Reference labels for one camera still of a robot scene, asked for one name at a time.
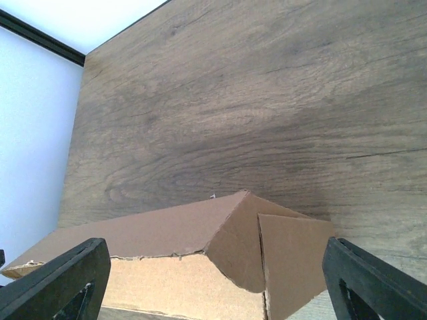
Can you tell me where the left black frame post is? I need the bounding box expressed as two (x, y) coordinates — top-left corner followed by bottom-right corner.
(1, 10), (86, 67)

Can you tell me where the brown cardboard box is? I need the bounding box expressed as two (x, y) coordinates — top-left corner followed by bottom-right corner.
(2, 191), (335, 319)

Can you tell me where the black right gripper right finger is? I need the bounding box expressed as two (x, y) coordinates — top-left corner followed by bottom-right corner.
(322, 237), (426, 319)

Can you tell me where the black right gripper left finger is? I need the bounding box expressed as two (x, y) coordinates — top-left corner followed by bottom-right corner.
(1, 238), (111, 319)

